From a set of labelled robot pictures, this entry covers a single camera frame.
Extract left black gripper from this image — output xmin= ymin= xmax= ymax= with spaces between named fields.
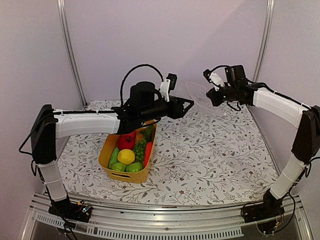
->
xmin=139 ymin=95 xmax=195 ymax=123

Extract clear zip top bag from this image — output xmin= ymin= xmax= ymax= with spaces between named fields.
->
xmin=176 ymin=80 xmax=222 ymax=115

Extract red toy tomato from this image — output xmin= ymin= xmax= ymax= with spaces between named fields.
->
xmin=117 ymin=131 xmax=137 ymax=150

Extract yellow plastic basket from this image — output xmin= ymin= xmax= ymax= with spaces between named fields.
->
xmin=98 ymin=122 xmax=157 ymax=184

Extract yellow toy lemon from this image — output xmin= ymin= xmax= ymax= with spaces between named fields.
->
xmin=117 ymin=149 xmax=136 ymax=165

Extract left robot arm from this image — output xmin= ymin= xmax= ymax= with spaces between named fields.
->
xmin=26 ymin=96 xmax=194 ymax=217

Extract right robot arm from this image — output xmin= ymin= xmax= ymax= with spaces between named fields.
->
xmin=206 ymin=83 xmax=320 ymax=218

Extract green toy lettuce leaf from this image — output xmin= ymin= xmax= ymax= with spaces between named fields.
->
xmin=139 ymin=125 xmax=154 ymax=143

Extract orange toy carrot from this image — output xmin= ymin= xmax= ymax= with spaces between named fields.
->
xmin=143 ymin=142 xmax=153 ymax=167

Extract green toy grapes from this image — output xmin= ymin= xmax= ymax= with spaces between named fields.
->
xmin=132 ymin=138 xmax=148 ymax=162

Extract floral table mat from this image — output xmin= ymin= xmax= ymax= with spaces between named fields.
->
xmin=58 ymin=105 xmax=278 ymax=205

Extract green toy lime right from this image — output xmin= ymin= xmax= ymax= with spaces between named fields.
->
xmin=125 ymin=162 xmax=144 ymax=173

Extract green toy cucumber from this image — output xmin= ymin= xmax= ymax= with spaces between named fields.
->
xmin=108 ymin=147 xmax=120 ymax=169

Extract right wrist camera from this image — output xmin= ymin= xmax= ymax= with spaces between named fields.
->
xmin=203 ymin=69 xmax=225 ymax=91

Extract left black cable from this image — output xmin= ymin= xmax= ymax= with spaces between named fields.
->
xmin=119 ymin=64 xmax=165 ymax=108

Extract black cable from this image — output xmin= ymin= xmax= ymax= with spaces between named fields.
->
xmin=119 ymin=64 xmax=165 ymax=108
xmin=207 ymin=65 xmax=313 ymax=112

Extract right black cable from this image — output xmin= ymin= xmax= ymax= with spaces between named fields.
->
xmin=207 ymin=65 xmax=313 ymax=112

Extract right aluminium frame post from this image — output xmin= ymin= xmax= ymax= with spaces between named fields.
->
xmin=252 ymin=0 xmax=275 ymax=82

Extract aluminium frame post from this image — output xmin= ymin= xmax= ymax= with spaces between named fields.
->
xmin=252 ymin=0 xmax=275 ymax=82
xmin=56 ymin=0 xmax=88 ymax=107

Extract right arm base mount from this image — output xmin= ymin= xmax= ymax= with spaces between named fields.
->
xmin=240 ymin=190 xmax=285 ymax=235

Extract front aluminium rail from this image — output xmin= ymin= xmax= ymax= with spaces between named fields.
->
xmin=19 ymin=193 xmax=315 ymax=240

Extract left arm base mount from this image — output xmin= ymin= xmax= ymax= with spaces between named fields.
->
xmin=48 ymin=197 xmax=93 ymax=223

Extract left aluminium frame post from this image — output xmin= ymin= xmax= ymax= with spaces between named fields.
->
xmin=56 ymin=0 xmax=88 ymax=107

